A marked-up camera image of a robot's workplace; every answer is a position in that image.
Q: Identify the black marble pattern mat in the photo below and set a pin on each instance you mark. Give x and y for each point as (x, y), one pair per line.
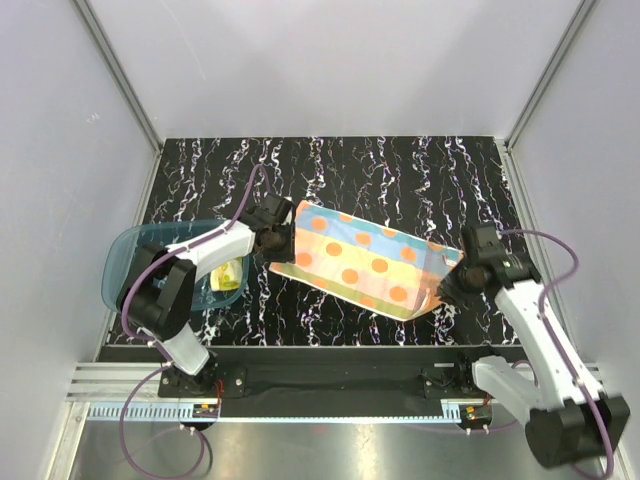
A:
(427, 186)

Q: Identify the grey slotted cable duct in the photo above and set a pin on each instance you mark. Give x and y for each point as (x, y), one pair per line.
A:
(237, 412)

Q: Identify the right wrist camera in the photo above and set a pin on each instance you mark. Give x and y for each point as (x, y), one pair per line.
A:
(483, 248)

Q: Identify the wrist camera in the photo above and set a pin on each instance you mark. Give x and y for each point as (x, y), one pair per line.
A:
(273, 210)
(483, 248)

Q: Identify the blue transparent plastic bin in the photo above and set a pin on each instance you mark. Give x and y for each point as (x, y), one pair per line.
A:
(126, 245)

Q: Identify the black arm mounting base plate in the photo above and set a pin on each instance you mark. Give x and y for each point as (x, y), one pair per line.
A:
(241, 372)

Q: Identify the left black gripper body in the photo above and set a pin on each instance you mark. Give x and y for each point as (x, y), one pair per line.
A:
(283, 246)

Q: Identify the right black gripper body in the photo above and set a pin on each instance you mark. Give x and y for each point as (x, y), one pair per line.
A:
(459, 286)

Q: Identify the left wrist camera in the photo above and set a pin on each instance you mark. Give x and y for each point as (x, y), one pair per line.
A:
(273, 210)

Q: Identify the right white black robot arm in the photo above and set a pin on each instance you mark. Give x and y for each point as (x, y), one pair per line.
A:
(566, 415)

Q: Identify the yellow white patterned towel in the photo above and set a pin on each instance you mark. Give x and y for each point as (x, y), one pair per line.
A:
(227, 277)

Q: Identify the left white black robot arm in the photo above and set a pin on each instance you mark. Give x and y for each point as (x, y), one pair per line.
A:
(156, 297)

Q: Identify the orange blue dotted towel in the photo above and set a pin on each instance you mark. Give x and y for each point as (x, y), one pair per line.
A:
(372, 266)

